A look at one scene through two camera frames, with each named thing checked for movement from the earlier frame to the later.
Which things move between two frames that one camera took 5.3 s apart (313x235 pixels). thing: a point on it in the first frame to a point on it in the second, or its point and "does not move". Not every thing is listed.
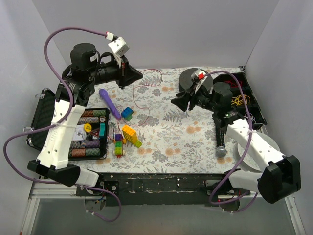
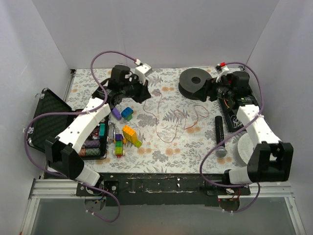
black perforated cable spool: (186, 80) does not move
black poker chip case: (90, 142) does not move
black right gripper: (191, 99) to (212, 88)
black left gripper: (123, 72) to (141, 89)
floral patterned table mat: (148, 132) does not move
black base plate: (162, 188) does not move
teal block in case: (101, 129) does not move
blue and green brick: (126, 113) does not move
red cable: (133, 89) to (178, 120)
